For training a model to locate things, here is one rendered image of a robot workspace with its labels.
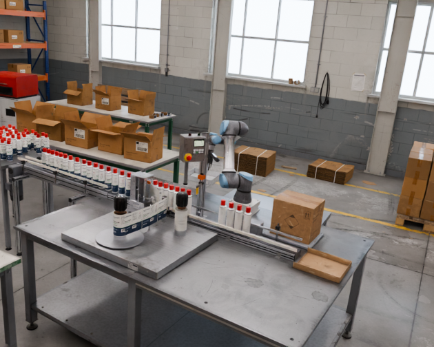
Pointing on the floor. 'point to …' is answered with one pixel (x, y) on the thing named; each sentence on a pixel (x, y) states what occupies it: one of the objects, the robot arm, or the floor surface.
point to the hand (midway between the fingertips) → (207, 171)
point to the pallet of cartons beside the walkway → (425, 187)
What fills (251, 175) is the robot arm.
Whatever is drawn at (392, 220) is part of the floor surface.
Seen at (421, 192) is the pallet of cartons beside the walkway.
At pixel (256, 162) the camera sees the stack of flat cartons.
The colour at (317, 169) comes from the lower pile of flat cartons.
